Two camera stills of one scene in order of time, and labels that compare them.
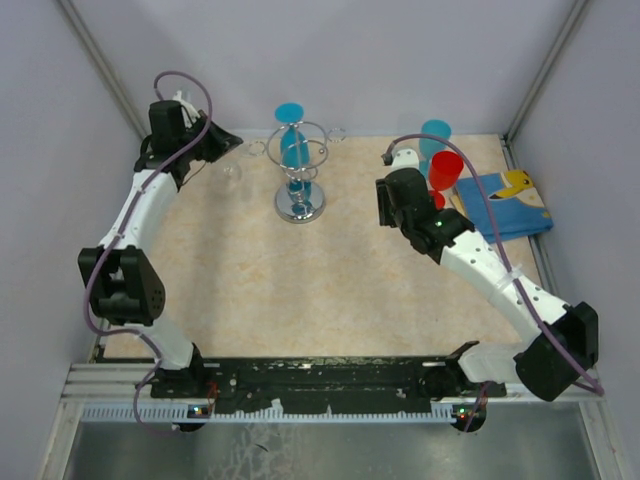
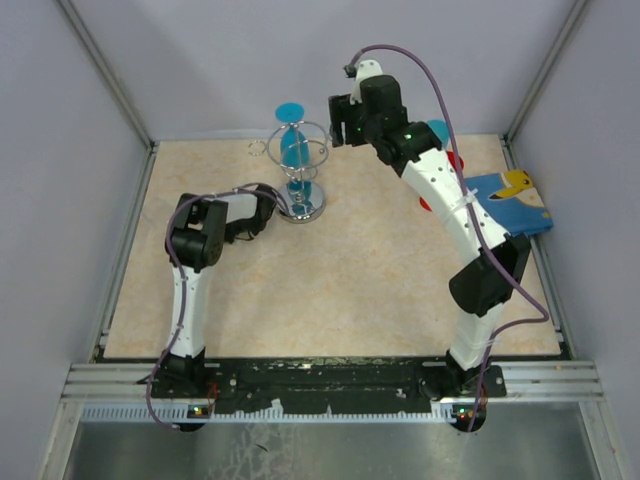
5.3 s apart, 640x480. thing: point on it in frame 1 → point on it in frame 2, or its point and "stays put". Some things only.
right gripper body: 387,215 → 356,129
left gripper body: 203,148 → 242,225
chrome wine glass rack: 297,148 stays put
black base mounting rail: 320,383 stays put
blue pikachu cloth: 517,206 stays put
